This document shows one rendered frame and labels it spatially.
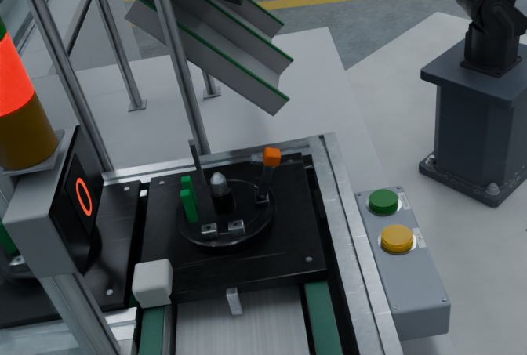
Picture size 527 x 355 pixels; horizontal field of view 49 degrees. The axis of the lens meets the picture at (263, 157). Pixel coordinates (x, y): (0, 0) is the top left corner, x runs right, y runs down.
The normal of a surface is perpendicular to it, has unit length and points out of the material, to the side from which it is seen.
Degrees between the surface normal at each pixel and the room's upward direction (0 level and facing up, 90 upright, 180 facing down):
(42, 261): 90
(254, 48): 90
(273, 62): 90
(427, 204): 0
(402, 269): 0
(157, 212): 0
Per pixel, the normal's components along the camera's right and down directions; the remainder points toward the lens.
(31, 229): 0.08, 0.61
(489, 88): -0.15, -0.77
